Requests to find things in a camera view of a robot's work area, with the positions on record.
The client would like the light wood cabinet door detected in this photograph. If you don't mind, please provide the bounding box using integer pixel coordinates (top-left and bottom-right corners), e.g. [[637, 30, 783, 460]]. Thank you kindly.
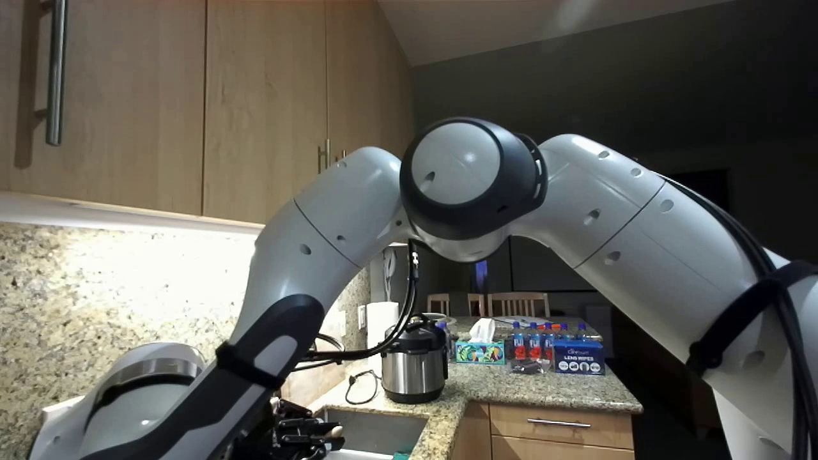
[[0, 0, 204, 218], [201, 0, 332, 228], [326, 0, 417, 163]]

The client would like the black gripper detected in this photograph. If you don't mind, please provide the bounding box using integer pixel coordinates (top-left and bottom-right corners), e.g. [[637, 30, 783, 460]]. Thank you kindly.
[[254, 398, 347, 460]]

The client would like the under cabinet light strip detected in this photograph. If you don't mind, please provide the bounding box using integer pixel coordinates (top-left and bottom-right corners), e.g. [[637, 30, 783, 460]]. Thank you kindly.
[[0, 193, 265, 241]]

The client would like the steel drawer handle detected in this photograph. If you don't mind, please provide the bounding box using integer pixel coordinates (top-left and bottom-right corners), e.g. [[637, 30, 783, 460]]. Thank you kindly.
[[527, 415, 592, 433]]

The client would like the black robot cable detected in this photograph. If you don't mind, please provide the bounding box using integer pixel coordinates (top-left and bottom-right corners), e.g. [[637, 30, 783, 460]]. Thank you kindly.
[[291, 239, 424, 373]]

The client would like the light wood drawer front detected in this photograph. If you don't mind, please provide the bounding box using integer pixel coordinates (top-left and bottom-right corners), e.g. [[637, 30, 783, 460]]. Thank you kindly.
[[489, 405, 637, 453]]

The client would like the wooden chair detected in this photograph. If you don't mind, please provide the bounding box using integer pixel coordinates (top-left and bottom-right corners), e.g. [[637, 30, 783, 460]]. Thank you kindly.
[[424, 290, 551, 319]]

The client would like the wooden cutting board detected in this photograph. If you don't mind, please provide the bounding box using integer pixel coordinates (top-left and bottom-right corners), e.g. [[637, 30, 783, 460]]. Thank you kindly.
[[278, 361, 347, 410]]

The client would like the steel kitchen sink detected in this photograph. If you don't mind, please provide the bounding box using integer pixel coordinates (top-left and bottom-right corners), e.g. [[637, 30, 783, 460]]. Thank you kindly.
[[317, 406, 430, 460]]

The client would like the black cooker power cord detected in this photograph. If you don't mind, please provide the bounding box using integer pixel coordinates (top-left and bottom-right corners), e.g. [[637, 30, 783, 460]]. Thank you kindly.
[[343, 366, 381, 410]]

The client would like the pack of blue-label bottles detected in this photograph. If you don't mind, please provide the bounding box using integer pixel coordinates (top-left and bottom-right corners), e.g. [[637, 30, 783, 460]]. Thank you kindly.
[[509, 314, 609, 379]]

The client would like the stainless steel cooker pot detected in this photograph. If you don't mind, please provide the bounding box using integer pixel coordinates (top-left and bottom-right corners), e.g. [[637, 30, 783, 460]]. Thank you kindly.
[[379, 319, 449, 406]]

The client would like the colourful teal package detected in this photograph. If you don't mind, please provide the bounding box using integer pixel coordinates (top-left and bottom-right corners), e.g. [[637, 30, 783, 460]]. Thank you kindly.
[[449, 317, 510, 369]]

